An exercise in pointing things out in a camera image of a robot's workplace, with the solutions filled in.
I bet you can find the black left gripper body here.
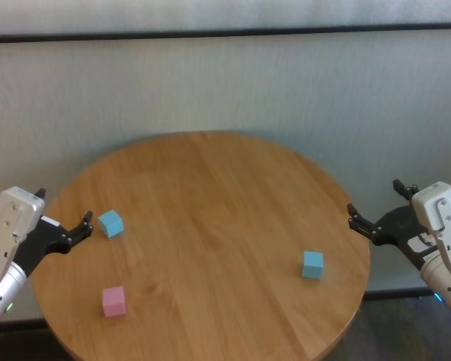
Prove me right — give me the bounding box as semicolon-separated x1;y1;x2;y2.
13;216;76;280

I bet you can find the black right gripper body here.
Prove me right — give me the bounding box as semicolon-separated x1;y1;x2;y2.
371;205;443;272

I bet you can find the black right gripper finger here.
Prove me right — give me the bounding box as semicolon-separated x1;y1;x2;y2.
347;202;381;246
392;179;419;201

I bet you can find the blue cube block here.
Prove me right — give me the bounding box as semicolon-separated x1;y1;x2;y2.
301;250;324;281
97;209;124;239

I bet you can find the pink cube block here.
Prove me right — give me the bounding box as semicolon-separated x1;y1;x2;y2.
101;285;127;318

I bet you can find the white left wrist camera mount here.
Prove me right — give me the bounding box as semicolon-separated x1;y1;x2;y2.
0;186;46;298

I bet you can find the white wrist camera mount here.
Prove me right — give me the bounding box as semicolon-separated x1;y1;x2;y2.
411;181;451;302
0;186;46;298

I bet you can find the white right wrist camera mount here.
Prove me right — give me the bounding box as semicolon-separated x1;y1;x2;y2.
411;181;451;302

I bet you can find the black wall trim strip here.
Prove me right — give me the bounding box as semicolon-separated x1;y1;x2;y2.
0;22;451;44

